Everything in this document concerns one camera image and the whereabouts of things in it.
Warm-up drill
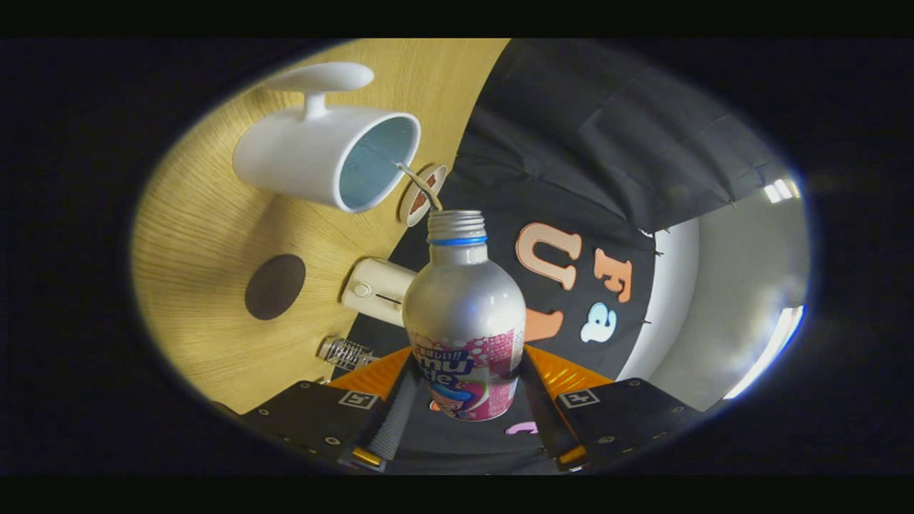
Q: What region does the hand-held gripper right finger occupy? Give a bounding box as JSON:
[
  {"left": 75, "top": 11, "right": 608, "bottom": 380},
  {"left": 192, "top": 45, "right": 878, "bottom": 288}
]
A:
[{"left": 519, "top": 344, "right": 704, "bottom": 470}]

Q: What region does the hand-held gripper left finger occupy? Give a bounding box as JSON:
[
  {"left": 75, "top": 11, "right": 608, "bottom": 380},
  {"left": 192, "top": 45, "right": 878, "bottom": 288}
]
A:
[{"left": 239, "top": 348, "right": 422, "bottom": 472}]

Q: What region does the silver juice bottle pink label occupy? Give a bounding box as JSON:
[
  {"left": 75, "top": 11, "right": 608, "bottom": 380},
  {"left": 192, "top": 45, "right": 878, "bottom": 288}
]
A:
[{"left": 402, "top": 209, "right": 528, "bottom": 422}]

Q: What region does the dark brown round coaster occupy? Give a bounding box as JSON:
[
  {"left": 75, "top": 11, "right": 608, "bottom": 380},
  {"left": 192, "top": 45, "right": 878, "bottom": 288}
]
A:
[{"left": 244, "top": 254, "right": 307, "bottom": 321}]

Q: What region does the white cup with knob handle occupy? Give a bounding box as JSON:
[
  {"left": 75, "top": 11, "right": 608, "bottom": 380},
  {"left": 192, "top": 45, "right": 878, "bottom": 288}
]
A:
[{"left": 232, "top": 62, "right": 422, "bottom": 215}]

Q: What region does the white toaster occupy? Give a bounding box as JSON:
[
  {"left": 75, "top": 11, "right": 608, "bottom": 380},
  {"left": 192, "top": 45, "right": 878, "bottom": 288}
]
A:
[{"left": 341, "top": 258, "right": 418, "bottom": 328}]

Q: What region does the white oval plate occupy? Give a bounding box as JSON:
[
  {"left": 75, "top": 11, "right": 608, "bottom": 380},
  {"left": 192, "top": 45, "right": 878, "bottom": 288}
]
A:
[{"left": 398, "top": 164, "right": 449, "bottom": 228}]

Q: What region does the large ceiling light panel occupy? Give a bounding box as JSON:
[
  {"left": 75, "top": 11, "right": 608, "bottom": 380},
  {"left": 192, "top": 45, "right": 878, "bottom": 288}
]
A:
[{"left": 725, "top": 306, "right": 806, "bottom": 400}]

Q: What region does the wooden table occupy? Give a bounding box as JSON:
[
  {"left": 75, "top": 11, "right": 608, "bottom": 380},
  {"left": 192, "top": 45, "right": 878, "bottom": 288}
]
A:
[{"left": 132, "top": 39, "right": 511, "bottom": 415}]

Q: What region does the metal wire basket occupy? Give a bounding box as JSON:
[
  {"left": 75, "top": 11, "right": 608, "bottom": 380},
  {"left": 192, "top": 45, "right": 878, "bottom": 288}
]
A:
[{"left": 316, "top": 337, "right": 379, "bottom": 372}]

